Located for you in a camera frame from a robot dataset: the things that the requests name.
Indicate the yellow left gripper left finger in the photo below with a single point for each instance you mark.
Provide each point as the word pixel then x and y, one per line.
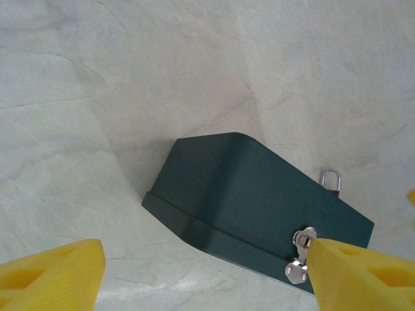
pixel 52 282

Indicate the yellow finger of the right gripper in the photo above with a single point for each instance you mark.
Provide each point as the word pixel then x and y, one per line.
pixel 412 197

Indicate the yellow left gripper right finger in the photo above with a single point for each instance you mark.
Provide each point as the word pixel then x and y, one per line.
pixel 356 285

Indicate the small silver padlock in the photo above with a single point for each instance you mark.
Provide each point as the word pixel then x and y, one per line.
pixel 337 184

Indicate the starry night print tin box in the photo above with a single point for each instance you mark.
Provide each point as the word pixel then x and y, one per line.
pixel 243 201

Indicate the silver hasp latch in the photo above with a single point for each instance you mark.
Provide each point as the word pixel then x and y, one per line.
pixel 296 270

